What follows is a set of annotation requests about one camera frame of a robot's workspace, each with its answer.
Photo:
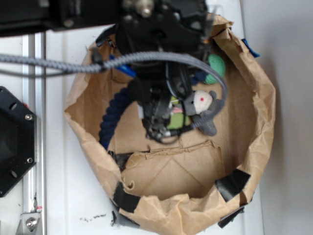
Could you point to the brown paper bag bin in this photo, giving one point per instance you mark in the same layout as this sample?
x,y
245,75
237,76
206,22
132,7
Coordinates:
x,y
176,182

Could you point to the black tape top left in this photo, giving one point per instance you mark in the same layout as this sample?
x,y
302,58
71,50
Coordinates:
x,y
105,34

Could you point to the green textured ball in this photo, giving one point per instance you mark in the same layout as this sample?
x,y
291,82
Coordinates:
x,y
218,65

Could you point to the green plush toy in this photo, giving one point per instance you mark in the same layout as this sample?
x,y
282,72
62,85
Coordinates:
x,y
178,119

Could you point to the black tape bottom left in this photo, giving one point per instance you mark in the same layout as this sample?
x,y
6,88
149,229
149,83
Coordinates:
x,y
124,200

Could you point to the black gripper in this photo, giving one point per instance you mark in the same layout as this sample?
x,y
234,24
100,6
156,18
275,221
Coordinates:
x,y
153,87

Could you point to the black tape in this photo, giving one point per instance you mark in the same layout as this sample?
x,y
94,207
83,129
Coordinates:
x,y
105,34
124,200
231,185

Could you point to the grey plush mouse toy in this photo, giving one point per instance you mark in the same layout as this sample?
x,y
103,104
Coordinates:
x,y
199,105

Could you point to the aluminium extrusion rail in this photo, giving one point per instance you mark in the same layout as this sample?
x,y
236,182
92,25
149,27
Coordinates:
x,y
33,183

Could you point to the metal corner bracket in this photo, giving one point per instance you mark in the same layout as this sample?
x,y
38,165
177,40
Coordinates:
x,y
30,224

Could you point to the blue tape right edge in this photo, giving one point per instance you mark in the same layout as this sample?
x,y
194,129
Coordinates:
x,y
254,54

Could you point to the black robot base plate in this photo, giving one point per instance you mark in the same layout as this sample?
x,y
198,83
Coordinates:
x,y
17,141

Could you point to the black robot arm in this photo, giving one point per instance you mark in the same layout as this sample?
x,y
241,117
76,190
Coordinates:
x,y
161,42

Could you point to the black tape bottom right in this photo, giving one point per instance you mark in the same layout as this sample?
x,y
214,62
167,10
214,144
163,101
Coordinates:
x,y
231,185

